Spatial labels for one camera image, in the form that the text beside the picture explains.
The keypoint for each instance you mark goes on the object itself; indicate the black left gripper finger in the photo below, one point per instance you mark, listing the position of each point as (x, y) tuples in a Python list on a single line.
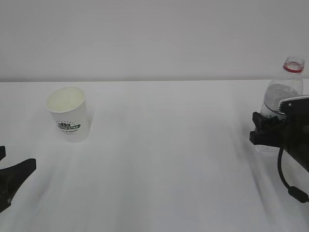
[(12, 178), (2, 152)]

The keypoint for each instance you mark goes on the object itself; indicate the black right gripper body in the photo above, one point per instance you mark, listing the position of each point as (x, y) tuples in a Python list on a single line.
[(293, 136)]

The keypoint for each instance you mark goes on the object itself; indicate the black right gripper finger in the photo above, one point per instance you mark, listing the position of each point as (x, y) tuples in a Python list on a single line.
[(268, 131)]

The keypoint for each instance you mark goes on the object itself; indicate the white paper cup green logo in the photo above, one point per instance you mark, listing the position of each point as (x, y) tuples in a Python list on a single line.
[(67, 107)]

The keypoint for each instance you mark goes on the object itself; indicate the clear Nongfu Spring water bottle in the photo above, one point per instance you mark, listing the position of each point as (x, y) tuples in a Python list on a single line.
[(287, 84)]

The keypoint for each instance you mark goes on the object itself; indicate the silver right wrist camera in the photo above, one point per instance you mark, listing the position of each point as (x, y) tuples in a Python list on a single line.
[(295, 106)]

